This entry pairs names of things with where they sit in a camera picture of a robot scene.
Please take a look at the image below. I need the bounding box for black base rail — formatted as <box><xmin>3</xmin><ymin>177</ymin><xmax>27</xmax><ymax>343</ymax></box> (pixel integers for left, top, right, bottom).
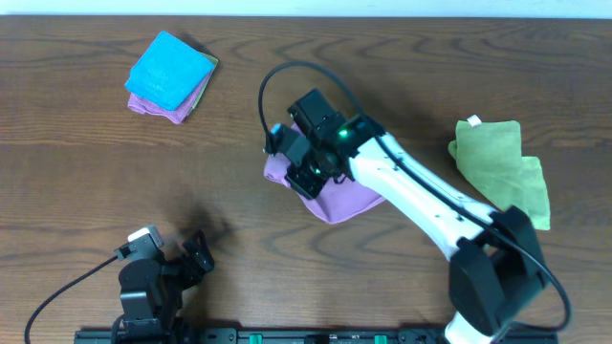
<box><xmin>74</xmin><ymin>328</ymin><xmax>559</xmax><ymax>344</ymax></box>

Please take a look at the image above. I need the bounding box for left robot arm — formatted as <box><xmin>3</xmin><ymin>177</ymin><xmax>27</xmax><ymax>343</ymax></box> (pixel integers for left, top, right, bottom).
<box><xmin>110</xmin><ymin>226</ymin><xmax>214</xmax><ymax>343</ymax></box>

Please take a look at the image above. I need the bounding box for light green cloth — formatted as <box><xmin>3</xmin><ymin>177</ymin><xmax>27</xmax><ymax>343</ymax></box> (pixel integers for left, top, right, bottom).
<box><xmin>448</xmin><ymin>120</ymin><xmax>551</xmax><ymax>230</ymax></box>

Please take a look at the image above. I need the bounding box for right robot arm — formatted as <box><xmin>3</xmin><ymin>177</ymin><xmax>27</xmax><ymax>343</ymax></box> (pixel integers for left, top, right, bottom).
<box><xmin>271</xmin><ymin>89</ymin><xmax>549</xmax><ymax>343</ymax></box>

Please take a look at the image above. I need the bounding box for folded purple cloth in stack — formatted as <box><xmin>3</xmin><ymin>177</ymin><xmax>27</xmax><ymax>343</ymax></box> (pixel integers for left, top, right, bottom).
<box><xmin>127</xmin><ymin>72</ymin><xmax>212</xmax><ymax>124</ymax></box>

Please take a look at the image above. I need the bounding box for white cloth tag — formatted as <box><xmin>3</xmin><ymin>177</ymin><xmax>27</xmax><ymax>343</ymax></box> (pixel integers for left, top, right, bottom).
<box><xmin>467</xmin><ymin>115</ymin><xmax>482</xmax><ymax>127</ymax></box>

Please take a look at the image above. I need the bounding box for folded blue cloth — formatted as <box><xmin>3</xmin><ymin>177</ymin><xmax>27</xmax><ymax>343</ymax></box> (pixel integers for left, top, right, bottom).
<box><xmin>125</xmin><ymin>32</ymin><xmax>211</xmax><ymax>110</ymax></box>

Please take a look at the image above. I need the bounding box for purple microfiber cloth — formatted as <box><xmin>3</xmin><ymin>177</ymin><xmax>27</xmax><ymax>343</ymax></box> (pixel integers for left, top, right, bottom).
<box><xmin>263</xmin><ymin>123</ymin><xmax>385</xmax><ymax>225</ymax></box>

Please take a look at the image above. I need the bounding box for folded green cloth in stack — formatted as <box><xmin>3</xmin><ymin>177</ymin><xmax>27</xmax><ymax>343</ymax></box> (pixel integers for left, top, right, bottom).
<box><xmin>189</xmin><ymin>53</ymin><xmax>219</xmax><ymax>113</ymax></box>

